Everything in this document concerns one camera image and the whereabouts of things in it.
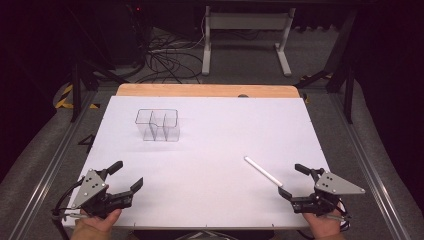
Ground white metal desk frame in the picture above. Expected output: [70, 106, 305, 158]
[201, 5, 297, 78]

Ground black metal stand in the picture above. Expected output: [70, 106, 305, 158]
[293, 9, 359, 125]
[68, 49, 129, 124]

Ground clear acrylic organizer box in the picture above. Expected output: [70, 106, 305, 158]
[134, 108, 181, 143]

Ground person's left hand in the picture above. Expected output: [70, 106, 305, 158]
[70, 208, 123, 240]

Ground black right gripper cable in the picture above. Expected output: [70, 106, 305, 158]
[333, 199, 352, 232]

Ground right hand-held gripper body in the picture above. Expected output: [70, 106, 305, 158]
[291, 167, 367, 216]

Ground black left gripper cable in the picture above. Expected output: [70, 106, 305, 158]
[50, 177, 85, 222]

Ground person's right hand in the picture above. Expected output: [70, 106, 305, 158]
[301, 211, 346, 240]

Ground yellow black hazard tape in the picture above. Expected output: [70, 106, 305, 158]
[54, 83, 101, 110]

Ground tangle of black floor cables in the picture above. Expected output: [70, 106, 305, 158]
[134, 26, 205, 85]

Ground aluminium floor rail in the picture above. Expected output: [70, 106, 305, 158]
[328, 91, 416, 240]
[7, 90, 98, 240]

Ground black table bracket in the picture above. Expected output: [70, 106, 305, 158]
[77, 133, 96, 155]

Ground white pen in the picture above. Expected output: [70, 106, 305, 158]
[243, 155, 284, 188]

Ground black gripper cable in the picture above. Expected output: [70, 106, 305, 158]
[50, 177, 85, 222]
[333, 199, 352, 232]

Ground dark equipment cabinet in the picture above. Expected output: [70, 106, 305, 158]
[106, 0, 153, 69]

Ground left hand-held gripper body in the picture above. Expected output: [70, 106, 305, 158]
[71, 168, 135, 220]

